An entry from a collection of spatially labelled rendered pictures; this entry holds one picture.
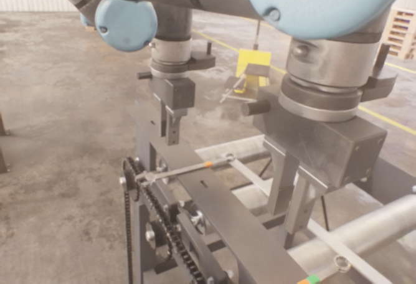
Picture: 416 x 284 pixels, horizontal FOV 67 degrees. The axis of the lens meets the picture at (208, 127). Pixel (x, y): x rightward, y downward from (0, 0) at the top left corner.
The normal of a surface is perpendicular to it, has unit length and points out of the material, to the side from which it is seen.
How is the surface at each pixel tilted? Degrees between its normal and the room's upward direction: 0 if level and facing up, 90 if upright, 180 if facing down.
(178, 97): 90
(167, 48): 90
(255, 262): 0
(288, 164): 90
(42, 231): 0
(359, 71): 90
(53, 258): 0
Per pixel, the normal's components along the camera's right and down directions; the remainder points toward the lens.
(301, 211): 0.49, 0.44
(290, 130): -0.87, 0.17
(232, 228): 0.08, -0.88
